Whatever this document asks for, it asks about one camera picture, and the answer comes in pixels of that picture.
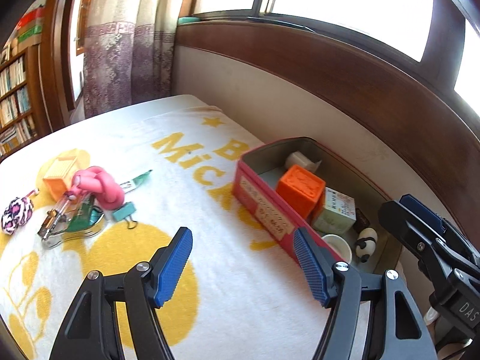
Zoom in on orange embossed rubber cube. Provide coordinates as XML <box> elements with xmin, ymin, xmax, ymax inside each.
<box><xmin>276</xmin><ymin>165</ymin><xmax>326</xmax><ymax>220</ymax></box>

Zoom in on red box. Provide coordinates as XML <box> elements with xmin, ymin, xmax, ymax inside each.
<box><xmin>17</xmin><ymin>7</ymin><xmax>46</xmax><ymax>27</ymax></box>

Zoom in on red biscuit tin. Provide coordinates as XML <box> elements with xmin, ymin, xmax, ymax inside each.
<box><xmin>232</xmin><ymin>137</ymin><xmax>404</xmax><ymax>274</ymax></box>

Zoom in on white small cup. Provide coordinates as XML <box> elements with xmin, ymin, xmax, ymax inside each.
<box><xmin>322</xmin><ymin>233</ymin><xmax>352</xmax><ymax>266</ymax></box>

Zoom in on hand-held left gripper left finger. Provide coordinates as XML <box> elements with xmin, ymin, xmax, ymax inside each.
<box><xmin>49</xmin><ymin>227</ymin><xmax>194</xmax><ymax>360</ymax></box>

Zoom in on green white ointment tube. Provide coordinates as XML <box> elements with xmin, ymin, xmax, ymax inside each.
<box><xmin>118</xmin><ymin>169</ymin><xmax>153</xmax><ymax>194</ymax></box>

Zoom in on panda toy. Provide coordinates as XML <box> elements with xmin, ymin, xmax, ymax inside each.
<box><xmin>354</xmin><ymin>228</ymin><xmax>378</xmax><ymax>261</ymax></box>

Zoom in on wooden door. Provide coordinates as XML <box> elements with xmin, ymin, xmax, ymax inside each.
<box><xmin>39</xmin><ymin>0</ymin><xmax>94</xmax><ymax>128</ymax></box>

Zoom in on teal binder clip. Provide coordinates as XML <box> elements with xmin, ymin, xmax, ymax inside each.
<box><xmin>112</xmin><ymin>202</ymin><xmax>139</xmax><ymax>229</ymax></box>

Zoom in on clear plastic stapler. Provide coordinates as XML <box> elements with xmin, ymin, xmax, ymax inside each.
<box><xmin>37</xmin><ymin>191</ymin><xmax>92</xmax><ymax>240</ymax></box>

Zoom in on pink twisted foam roller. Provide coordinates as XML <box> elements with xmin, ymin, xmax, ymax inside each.
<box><xmin>70</xmin><ymin>166</ymin><xmax>125</xmax><ymax>211</ymax></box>

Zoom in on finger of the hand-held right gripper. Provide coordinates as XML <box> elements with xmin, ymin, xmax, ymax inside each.
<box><xmin>399</xmin><ymin>194</ymin><xmax>448</xmax><ymax>234</ymax></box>
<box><xmin>378</xmin><ymin>200</ymin><xmax>440</xmax><ymax>260</ymax></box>

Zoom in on white mattress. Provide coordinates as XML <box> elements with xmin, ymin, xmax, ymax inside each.
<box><xmin>0</xmin><ymin>95</ymin><xmax>263</xmax><ymax>166</ymax></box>

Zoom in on yellow white medicine box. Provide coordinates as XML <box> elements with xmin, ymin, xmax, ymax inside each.
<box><xmin>312</xmin><ymin>187</ymin><xmax>356</xmax><ymax>235</ymax></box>

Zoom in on rows of books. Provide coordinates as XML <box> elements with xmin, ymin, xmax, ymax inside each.
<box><xmin>0</xmin><ymin>56</ymin><xmax>36</xmax><ymax>151</ymax></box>

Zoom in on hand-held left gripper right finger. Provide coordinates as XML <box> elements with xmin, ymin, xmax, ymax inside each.
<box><xmin>293</xmin><ymin>227</ymin><xmax>437</xmax><ymax>360</ymax></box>

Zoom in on small orange ribbed block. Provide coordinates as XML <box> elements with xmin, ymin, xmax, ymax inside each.
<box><xmin>42</xmin><ymin>156</ymin><xmax>79</xmax><ymax>200</ymax></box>

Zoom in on wooden padded headboard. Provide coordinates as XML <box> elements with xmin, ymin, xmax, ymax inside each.
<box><xmin>170</xmin><ymin>9</ymin><xmax>480</xmax><ymax>308</ymax></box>

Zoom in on pink leopard fabric toy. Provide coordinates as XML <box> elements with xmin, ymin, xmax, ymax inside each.
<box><xmin>1</xmin><ymin>189</ymin><xmax>40</xmax><ymax>232</ymax></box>

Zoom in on wooden bookshelf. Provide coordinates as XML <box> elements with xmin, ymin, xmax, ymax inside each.
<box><xmin>0</xmin><ymin>43</ymin><xmax>51</xmax><ymax>158</ymax></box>

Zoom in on small brown case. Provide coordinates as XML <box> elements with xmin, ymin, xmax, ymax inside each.
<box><xmin>354</xmin><ymin>209</ymin><xmax>371</xmax><ymax>230</ymax></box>

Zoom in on cardboard box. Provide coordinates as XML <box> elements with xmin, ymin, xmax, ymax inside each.
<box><xmin>16</xmin><ymin>33</ymin><xmax>42</xmax><ymax>47</ymax></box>

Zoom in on clear green clip tool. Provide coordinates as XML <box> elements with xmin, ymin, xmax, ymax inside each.
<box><xmin>41</xmin><ymin>202</ymin><xmax>106</xmax><ymax>250</ymax></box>

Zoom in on clear tape roll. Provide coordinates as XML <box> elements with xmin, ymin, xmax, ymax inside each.
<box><xmin>284</xmin><ymin>151</ymin><xmax>323</xmax><ymax>173</ymax></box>

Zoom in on white yellow printed towel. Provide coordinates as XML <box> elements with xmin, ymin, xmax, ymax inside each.
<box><xmin>0</xmin><ymin>109</ymin><xmax>338</xmax><ymax>360</ymax></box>

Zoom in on green box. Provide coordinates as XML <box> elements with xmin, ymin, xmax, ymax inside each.
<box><xmin>19</xmin><ymin>22</ymin><xmax>44</xmax><ymax>40</ymax></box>

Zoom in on purple patterned curtain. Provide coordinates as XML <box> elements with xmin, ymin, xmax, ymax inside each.
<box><xmin>80</xmin><ymin>0</ymin><xmax>196</xmax><ymax>119</ymax></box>

